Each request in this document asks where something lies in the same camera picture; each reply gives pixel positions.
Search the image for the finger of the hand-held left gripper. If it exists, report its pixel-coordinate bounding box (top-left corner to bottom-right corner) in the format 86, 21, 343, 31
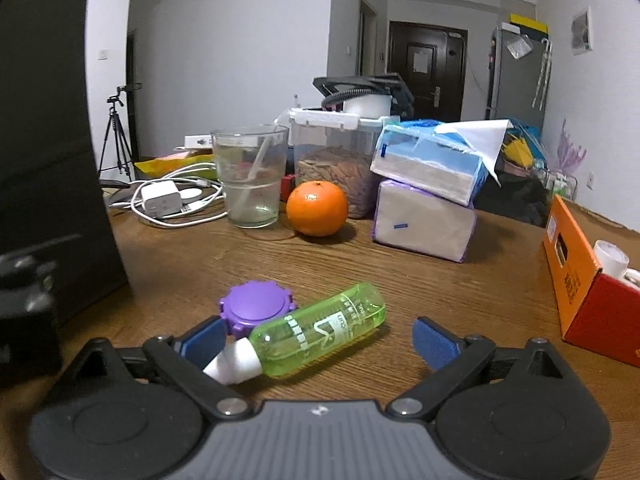
0, 250, 63, 388

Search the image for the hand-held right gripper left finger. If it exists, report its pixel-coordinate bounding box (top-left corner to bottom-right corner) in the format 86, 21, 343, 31
62, 316, 251, 417

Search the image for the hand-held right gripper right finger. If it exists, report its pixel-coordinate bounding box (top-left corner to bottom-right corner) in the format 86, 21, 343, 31
385, 316, 576, 417

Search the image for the purple ridged cap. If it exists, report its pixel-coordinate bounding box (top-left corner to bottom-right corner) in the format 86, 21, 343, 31
218, 281, 299, 339

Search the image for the green spray bottle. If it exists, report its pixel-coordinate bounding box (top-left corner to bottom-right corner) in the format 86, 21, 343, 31
202, 282, 387, 386

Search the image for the red cardboard box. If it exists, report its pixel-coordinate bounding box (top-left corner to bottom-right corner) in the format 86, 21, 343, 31
543, 195, 640, 367

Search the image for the white plastic container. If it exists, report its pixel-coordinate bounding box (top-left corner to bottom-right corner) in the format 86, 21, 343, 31
593, 241, 631, 278

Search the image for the purple tissue pack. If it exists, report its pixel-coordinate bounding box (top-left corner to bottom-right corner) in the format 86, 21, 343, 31
371, 179, 477, 264

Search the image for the black paper bag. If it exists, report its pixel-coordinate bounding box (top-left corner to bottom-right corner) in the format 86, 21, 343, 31
0, 0, 128, 326

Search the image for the white power adapter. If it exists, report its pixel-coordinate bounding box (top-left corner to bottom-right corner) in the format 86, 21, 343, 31
141, 181, 182, 219

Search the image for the clear plastic cup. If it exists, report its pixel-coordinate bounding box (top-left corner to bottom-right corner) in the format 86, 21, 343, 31
210, 126, 291, 229

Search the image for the yellow snack packet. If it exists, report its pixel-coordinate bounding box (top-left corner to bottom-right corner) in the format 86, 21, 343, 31
134, 156, 218, 178

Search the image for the orange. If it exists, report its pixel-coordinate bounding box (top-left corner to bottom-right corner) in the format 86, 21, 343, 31
286, 180, 349, 238

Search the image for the blue tissue pack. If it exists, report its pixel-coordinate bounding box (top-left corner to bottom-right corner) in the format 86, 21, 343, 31
370, 119, 511, 207

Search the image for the white straw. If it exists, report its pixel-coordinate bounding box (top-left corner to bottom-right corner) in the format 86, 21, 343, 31
235, 135, 273, 216

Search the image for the yellow bag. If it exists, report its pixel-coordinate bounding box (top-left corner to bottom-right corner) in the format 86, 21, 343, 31
502, 140, 538, 163

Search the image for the clear nut storage container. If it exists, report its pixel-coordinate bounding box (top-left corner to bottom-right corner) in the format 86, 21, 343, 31
288, 108, 386, 219

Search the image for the blue bag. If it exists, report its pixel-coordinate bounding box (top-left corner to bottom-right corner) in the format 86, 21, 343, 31
507, 119, 548, 153

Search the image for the dark wooden door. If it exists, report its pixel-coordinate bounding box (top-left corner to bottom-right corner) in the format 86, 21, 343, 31
388, 20, 468, 123

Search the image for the grey refrigerator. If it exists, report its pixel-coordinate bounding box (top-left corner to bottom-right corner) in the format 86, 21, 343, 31
486, 26, 551, 133

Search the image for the white hanging umbrella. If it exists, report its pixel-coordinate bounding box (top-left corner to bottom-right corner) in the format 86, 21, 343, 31
531, 37, 553, 110

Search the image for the yellow and black box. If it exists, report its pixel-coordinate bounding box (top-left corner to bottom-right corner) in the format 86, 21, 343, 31
501, 12, 550, 41

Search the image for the white charging cable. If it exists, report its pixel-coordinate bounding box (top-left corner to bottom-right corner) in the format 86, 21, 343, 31
107, 162, 228, 231

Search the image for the black camera tripod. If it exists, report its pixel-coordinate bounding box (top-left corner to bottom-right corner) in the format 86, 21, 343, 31
96, 82, 142, 182

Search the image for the wire rack with bottles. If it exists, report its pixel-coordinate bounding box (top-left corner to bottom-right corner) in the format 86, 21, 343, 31
532, 157, 578, 200

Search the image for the purple wall sticker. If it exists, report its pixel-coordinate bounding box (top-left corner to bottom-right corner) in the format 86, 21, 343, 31
555, 119, 587, 173

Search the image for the black hose appliance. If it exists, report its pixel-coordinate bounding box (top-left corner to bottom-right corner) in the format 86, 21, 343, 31
313, 74, 415, 118

